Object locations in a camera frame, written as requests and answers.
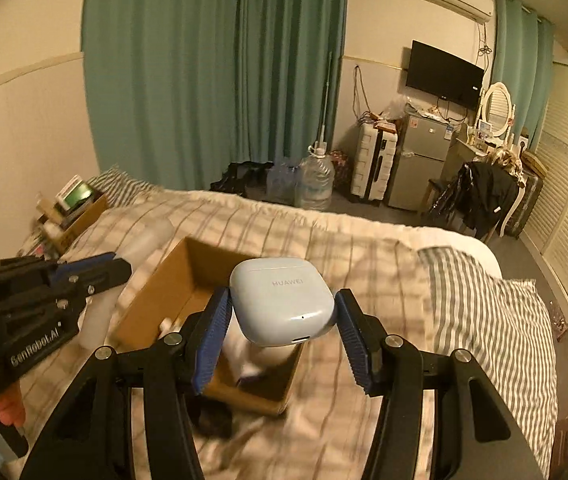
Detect white suitcase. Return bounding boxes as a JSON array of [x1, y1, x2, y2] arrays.
[[350, 122, 398, 202]]

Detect silver mini fridge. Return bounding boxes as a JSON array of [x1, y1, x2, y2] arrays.
[[386, 113, 451, 211]]

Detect large clear water bottle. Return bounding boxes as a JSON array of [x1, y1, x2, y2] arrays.
[[295, 146, 335, 211]]

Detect person's left hand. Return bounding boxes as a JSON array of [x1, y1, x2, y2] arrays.
[[0, 382, 26, 427]]

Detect black wall television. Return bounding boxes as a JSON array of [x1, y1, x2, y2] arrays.
[[406, 40, 485, 110]]

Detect large green curtain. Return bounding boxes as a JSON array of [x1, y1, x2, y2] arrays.
[[81, 0, 347, 190]]

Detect black jacket on chair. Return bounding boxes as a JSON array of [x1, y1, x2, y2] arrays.
[[455, 162, 518, 240]]

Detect grey checked bed sheet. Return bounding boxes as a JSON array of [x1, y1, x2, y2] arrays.
[[418, 246, 558, 477]]

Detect small cluttered cardboard box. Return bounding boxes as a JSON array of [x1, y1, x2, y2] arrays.
[[36, 191, 108, 255]]

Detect light blue earbuds case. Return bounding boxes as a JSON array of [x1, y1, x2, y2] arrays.
[[230, 257, 336, 348]]

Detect white knit sock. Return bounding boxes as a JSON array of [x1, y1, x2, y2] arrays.
[[222, 315, 290, 384]]

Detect brown cardboard box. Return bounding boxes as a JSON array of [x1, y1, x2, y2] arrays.
[[110, 237, 302, 416]]

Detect white oval vanity mirror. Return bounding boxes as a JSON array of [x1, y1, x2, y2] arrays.
[[475, 81, 515, 139]]

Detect white pole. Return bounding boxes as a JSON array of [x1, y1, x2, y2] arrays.
[[314, 52, 333, 153]]

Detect narrow green curtain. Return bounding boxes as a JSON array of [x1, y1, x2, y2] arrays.
[[491, 0, 554, 151]]

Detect black bag on floor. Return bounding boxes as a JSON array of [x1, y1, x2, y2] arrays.
[[209, 160, 274, 198]]

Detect green white packet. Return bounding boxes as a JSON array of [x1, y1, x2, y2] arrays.
[[55, 174, 94, 212]]

